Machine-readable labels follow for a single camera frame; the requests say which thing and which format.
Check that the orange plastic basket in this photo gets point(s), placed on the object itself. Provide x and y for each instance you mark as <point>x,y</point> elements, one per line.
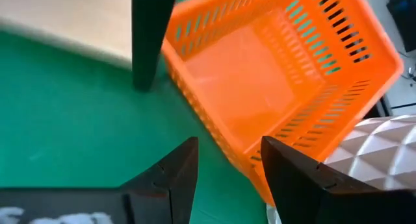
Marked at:
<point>243,81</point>

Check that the black computer tower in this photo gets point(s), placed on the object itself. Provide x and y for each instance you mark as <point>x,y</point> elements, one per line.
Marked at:
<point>404,26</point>

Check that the succulent in patterned white pot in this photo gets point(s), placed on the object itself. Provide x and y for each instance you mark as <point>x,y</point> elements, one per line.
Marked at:
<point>383,152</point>

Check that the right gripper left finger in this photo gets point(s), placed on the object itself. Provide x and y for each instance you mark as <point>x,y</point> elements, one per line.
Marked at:
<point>169,191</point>

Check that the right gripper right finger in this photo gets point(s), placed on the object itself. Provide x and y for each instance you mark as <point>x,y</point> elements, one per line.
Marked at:
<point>302,191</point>

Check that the green table mat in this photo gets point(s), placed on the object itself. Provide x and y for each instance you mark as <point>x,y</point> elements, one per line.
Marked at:
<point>81,120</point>

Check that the black table frame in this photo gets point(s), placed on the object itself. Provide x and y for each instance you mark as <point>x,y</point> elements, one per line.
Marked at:
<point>378,110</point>

